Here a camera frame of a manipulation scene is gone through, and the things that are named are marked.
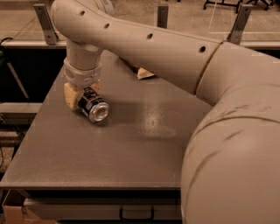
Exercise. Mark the brown sea salt chip bag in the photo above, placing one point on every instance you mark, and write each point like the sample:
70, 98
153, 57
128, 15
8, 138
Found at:
140, 72

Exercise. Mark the clear glass barrier panel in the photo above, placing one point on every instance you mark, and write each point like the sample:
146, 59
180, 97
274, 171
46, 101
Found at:
18, 18

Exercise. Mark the metal bracket post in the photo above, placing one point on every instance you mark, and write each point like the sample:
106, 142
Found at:
235, 36
51, 37
162, 16

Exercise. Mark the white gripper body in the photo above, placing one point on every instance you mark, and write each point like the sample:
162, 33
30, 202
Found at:
81, 75

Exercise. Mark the cardboard box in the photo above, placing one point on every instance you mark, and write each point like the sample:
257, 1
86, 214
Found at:
15, 213

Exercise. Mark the left metal bracket post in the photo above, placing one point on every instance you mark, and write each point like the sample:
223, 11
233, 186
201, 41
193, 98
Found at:
51, 37

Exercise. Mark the grey drawer with handle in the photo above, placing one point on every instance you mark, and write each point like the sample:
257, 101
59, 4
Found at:
106, 209

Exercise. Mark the middle metal bracket post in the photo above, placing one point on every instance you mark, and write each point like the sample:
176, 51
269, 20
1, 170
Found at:
162, 16

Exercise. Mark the right metal bracket post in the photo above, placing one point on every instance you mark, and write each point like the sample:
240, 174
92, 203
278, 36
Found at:
235, 36

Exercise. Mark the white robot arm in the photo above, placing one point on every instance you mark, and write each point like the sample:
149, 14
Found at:
230, 171

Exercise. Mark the blue pepsi can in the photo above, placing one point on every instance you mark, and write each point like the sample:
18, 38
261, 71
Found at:
93, 106

